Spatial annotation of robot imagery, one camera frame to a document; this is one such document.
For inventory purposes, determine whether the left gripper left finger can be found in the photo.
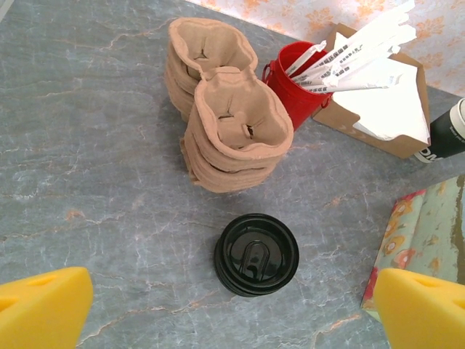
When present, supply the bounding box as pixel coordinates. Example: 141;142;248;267
0;266;94;349

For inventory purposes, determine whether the stack of cream paper cups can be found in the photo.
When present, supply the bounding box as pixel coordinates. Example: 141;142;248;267
413;97;465;165

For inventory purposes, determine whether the black plastic cup lid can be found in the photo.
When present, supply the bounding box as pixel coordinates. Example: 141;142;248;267
214;213;301;288

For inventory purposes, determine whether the red metal bucket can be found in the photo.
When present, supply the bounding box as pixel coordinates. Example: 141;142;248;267
262;41;333;132

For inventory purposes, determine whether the brown cardboard napkin box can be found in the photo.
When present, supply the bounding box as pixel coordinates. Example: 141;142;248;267
311;22;432;160

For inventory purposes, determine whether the paper-wrapped straw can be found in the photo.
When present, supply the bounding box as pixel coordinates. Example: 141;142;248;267
303;71;405;96
326;0;417;63
285;40;328;76
294;27;418;83

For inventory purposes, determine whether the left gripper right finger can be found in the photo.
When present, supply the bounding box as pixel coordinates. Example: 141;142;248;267
373;268;465;349

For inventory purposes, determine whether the floral paper gift bag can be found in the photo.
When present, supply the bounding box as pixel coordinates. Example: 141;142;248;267
361;174;465;323

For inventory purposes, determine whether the white paper napkin stack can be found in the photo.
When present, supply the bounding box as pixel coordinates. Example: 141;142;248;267
328;31;432;142

